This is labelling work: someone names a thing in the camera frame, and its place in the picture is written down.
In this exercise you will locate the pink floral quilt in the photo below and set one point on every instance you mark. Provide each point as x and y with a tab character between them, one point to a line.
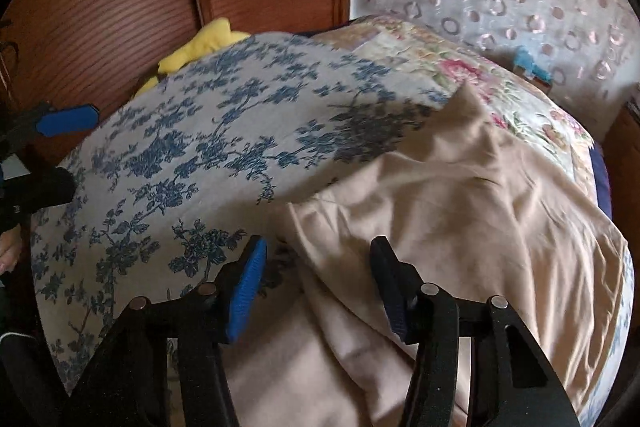
500	87

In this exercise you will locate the dark blue blanket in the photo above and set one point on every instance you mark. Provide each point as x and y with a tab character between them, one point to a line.
601	179

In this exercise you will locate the blue floral bed sheet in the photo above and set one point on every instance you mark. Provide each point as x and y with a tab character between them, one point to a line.
175	147

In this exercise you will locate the blue tissue box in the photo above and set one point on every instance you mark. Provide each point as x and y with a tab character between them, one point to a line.
530	63

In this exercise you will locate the person's left hand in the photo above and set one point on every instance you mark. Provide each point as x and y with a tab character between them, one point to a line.
7	252

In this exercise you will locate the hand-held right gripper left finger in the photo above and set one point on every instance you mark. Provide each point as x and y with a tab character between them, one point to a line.
245	294

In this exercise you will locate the beige printed t-shirt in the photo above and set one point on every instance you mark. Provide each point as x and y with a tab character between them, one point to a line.
450	207

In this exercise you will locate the yellow plush toy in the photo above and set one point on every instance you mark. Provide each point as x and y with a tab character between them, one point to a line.
210	39

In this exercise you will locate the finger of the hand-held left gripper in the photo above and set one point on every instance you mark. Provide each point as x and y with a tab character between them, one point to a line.
65	119
47	189

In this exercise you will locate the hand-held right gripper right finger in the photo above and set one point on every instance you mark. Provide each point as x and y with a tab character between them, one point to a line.
395	302

